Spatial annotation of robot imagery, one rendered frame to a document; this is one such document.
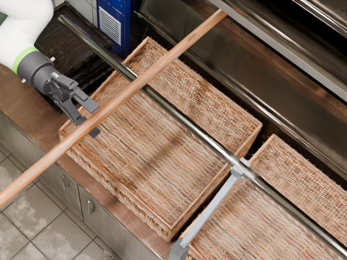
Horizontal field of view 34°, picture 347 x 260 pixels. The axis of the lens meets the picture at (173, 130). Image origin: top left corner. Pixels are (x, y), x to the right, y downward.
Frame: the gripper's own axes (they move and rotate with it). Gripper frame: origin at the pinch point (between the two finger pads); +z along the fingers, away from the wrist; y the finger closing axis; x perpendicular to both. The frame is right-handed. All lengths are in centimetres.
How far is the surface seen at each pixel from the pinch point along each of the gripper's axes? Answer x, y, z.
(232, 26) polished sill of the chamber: -55, 3, 5
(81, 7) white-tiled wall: -55, 55, -68
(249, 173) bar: -18.6, 1.7, 40.2
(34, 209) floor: 8, 119, -38
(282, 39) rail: -41, -24, 27
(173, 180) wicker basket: -25, 60, 13
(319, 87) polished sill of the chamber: -55, 2, 38
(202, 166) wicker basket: -38, 60, 17
